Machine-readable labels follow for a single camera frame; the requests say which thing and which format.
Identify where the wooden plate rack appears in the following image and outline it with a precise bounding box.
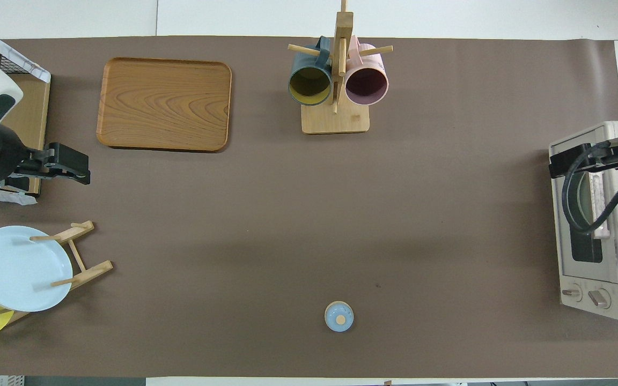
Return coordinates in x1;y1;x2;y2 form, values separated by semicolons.
0;220;114;326

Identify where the wooden serving tray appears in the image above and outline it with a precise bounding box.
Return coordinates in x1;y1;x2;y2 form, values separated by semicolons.
96;57;233;153

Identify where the light blue plate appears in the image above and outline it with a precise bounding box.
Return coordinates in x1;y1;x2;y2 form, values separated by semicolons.
0;225;73;313

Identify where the pink mug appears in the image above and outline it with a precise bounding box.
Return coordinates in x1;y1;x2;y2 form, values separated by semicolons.
344;36;389;106

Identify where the brown table mat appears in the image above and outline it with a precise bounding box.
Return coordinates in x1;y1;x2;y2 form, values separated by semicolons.
0;36;618;378

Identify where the wooden mug tree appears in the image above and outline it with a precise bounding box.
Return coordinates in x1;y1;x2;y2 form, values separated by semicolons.
288;0;394;135

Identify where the dark blue mug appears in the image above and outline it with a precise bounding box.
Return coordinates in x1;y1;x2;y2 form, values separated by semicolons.
288;36;334;107

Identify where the small blue cork-lid jar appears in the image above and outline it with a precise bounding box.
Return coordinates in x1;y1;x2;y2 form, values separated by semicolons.
324;301;355;333

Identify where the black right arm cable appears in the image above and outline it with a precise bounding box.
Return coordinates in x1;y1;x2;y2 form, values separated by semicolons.
562;140;618;234

